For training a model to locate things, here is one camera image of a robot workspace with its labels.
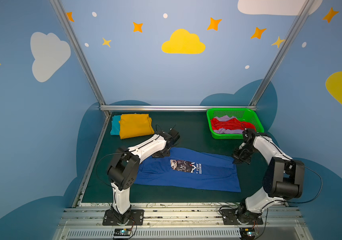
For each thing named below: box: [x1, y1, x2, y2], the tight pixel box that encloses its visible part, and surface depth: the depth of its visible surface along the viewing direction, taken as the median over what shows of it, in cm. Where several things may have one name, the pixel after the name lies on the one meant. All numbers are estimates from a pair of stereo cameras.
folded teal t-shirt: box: [110, 115, 121, 136], surface depth 110 cm
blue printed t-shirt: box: [134, 147, 242, 192], surface depth 92 cm
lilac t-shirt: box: [213, 115, 245, 134], surface depth 103 cm
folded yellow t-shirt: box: [119, 113, 155, 139], surface depth 113 cm
